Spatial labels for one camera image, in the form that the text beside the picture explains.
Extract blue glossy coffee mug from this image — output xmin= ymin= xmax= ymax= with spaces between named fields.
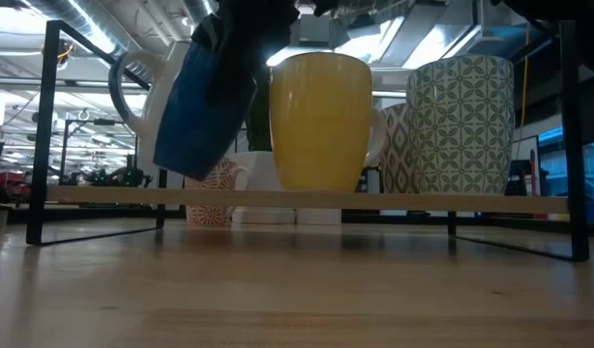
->
xmin=107 ymin=41 xmax=258 ymax=183

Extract orange patterned white mug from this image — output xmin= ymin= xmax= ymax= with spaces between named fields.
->
xmin=184 ymin=157 xmax=251 ymax=228

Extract green floral patterned mug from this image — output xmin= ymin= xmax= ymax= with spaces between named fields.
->
xmin=405 ymin=54 xmax=516 ymax=195

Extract black background cart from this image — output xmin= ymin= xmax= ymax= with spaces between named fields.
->
xmin=505 ymin=159 xmax=550 ymax=197

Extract black metal wooden shelf rack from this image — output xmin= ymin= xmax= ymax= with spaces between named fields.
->
xmin=25 ymin=18 xmax=591 ymax=263

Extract dark green plant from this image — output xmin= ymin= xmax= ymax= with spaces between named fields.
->
xmin=245 ymin=62 xmax=274 ymax=153

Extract black background rig frame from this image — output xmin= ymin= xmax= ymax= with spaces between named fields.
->
xmin=59 ymin=118 xmax=142 ymax=188

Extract silver ceiling air duct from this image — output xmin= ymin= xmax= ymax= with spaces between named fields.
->
xmin=15 ymin=0 xmax=216 ymax=86

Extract whiteboard on stand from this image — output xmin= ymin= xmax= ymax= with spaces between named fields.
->
xmin=512 ymin=134 xmax=543 ymax=195

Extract grey diamond patterned mug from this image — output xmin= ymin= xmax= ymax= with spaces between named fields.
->
xmin=377 ymin=101 xmax=423 ymax=195

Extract yellow mug with white handle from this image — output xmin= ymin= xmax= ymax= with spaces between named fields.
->
xmin=269 ymin=51 xmax=388 ymax=193

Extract white square plant pot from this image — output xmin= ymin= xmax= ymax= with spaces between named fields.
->
xmin=225 ymin=150 xmax=297 ymax=226

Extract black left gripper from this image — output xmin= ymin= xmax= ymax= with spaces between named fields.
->
xmin=191 ymin=0 xmax=341 ymax=118

